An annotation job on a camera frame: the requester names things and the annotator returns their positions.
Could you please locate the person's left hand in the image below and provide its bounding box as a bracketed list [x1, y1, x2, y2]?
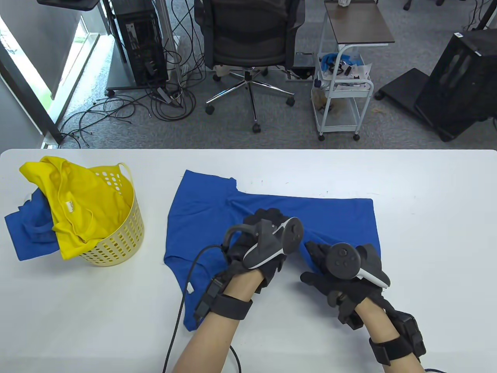
[222, 208, 304, 295]

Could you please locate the person's right hand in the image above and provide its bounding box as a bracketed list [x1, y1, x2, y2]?
[300, 241, 396, 331]

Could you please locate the grey handheld controller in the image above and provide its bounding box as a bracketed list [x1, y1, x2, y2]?
[221, 217, 304, 269]
[325, 243, 391, 289]

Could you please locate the blue t-shirt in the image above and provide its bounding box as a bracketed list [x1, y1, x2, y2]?
[164, 170, 382, 331]
[5, 188, 63, 261]

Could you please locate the yellow t-shirt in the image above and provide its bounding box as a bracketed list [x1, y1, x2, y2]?
[19, 156, 132, 260]

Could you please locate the person's left forearm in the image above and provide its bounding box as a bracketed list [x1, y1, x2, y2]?
[171, 270, 266, 373]

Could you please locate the person's right forearm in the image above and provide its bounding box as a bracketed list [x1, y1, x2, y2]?
[354, 299, 426, 373]

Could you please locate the white rolling utility cart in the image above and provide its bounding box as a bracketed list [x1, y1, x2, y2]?
[311, 44, 375, 142]

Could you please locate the brown bag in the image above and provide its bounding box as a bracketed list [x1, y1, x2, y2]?
[313, 87, 334, 115]

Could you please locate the yellow perforated laundry basket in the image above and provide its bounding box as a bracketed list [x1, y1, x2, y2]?
[80, 162, 145, 268]

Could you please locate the black floor box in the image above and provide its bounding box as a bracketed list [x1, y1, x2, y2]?
[289, 52, 316, 82]

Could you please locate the blue cloth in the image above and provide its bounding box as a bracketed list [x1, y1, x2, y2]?
[320, 54, 363, 72]

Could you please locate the black mesh office chair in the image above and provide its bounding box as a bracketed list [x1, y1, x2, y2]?
[193, 0, 306, 134]

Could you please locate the clear bag of papers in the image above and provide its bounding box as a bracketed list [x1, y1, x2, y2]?
[334, 62, 372, 92]

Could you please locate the black wheeled platform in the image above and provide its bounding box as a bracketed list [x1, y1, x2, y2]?
[375, 68, 431, 117]

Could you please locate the grey rolling desk base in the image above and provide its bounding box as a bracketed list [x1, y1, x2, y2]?
[106, 39, 171, 98]

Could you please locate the black computer tower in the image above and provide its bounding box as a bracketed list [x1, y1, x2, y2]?
[113, 0, 169, 87]

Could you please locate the brown top side table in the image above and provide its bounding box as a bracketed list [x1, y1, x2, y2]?
[318, 0, 396, 49]

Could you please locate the black computer case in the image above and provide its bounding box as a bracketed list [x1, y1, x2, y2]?
[415, 29, 497, 142]

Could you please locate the black chair base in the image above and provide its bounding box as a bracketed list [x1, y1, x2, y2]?
[403, 0, 446, 11]

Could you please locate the black desk top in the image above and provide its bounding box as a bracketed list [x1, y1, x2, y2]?
[37, 0, 102, 11]

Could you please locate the black stand pole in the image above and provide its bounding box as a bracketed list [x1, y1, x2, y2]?
[464, 0, 497, 31]

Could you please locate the black wrist camera strap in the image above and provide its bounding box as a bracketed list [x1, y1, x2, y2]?
[193, 272, 254, 325]
[369, 313, 427, 366]

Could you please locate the tangle of black floor cables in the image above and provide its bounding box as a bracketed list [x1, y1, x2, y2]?
[58, 0, 208, 150]

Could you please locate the black window frame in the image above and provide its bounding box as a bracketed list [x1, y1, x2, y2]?
[0, 51, 64, 145]

